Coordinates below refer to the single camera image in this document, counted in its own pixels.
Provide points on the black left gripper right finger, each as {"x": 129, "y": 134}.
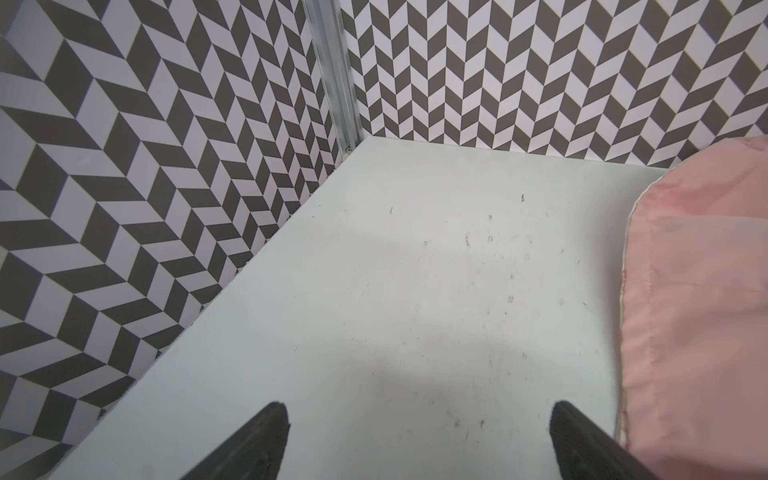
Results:
{"x": 585, "y": 452}

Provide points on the aluminium corner post left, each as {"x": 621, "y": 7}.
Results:
{"x": 328, "y": 38}

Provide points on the pink Snoopy zip jacket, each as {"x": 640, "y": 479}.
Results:
{"x": 693, "y": 335}

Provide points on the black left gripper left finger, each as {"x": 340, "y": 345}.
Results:
{"x": 253, "y": 452}

